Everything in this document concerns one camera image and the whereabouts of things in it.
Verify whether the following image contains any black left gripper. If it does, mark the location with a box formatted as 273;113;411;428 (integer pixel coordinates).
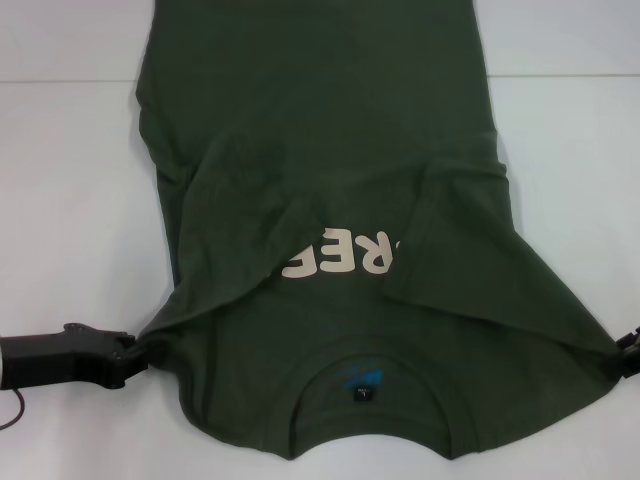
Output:
0;322;150;391

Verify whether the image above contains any dark left gripper cable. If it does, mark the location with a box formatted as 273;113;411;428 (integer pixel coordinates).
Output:
0;387;26;432

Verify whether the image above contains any dark green FREE t-shirt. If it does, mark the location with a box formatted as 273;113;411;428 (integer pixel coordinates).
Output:
134;0;634;449

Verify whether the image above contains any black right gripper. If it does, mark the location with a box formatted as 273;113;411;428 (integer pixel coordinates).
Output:
616;325;640;379

